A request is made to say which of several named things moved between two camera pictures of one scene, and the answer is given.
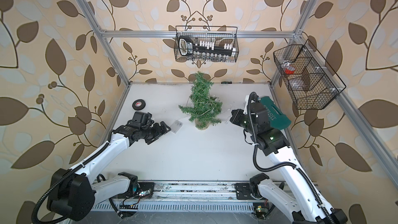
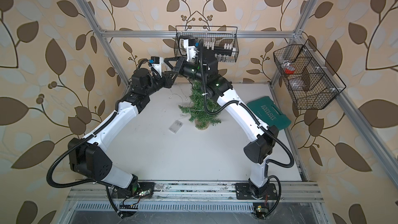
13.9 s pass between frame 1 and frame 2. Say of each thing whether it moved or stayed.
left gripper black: moved
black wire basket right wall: stayed
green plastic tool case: stayed
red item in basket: stayed
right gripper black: moved
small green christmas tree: stayed
